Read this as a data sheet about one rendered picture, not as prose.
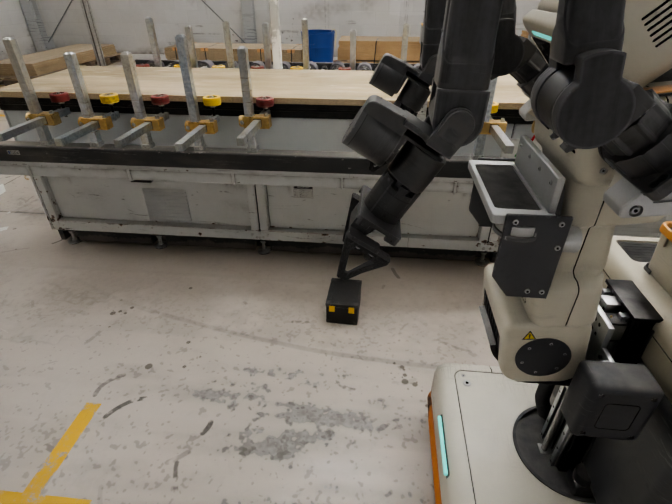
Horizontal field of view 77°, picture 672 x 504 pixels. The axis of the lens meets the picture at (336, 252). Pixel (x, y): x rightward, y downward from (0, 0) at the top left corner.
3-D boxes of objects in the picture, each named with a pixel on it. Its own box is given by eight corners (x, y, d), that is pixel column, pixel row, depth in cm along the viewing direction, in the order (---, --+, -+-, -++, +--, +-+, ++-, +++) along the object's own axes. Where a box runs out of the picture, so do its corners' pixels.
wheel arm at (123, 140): (123, 149, 168) (120, 139, 166) (115, 149, 169) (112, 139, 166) (170, 120, 205) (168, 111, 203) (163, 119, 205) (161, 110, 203)
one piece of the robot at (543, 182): (528, 226, 96) (554, 131, 84) (571, 303, 73) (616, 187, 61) (456, 222, 97) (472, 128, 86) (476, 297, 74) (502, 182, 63)
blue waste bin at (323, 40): (334, 81, 679) (334, 31, 640) (299, 81, 684) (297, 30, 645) (338, 75, 728) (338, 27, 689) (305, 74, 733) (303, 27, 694)
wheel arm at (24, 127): (5, 143, 172) (1, 133, 170) (-3, 143, 172) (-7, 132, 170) (71, 115, 208) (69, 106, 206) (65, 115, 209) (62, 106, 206)
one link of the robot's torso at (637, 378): (575, 354, 107) (608, 275, 94) (627, 460, 84) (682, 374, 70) (467, 346, 110) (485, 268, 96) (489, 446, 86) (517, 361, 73)
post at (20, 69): (50, 150, 201) (9, 37, 176) (44, 150, 202) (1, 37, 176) (55, 147, 204) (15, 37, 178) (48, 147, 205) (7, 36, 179)
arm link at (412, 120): (483, 121, 46) (470, 102, 54) (396, 60, 44) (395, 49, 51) (416, 203, 53) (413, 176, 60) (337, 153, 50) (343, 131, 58)
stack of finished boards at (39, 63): (117, 53, 848) (114, 44, 839) (37, 76, 645) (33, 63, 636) (80, 53, 852) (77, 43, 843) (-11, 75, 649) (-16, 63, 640)
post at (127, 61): (154, 163, 200) (127, 52, 174) (147, 163, 200) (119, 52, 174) (157, 161, 203) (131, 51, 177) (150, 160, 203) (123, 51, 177)
